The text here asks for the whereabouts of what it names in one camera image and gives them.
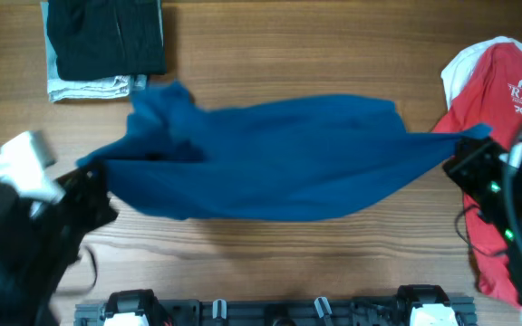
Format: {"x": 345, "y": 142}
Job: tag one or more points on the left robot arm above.
{"x": 40, "y": 240}

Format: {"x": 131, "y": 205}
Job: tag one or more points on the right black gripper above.
{"x": 468, "y": 161}

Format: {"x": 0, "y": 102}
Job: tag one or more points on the red t-shirt white sleeves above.
{"x": 483, "y": 84}

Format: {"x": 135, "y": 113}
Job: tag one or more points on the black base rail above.
{"x": 363, "y": 311}

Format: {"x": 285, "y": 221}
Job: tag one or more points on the blue t-shirt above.
{"x": 298, "y": 160}

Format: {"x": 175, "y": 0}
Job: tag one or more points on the black folded garment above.
{"x": 96, "y": 39}

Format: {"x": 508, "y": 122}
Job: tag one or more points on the light grey folded garment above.
{"x": 103, "y": 89}

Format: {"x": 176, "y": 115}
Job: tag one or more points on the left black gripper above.
{"x": 87, "y": 195}

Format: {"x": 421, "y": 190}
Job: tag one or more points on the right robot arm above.
{"x": 509, "y": 223}

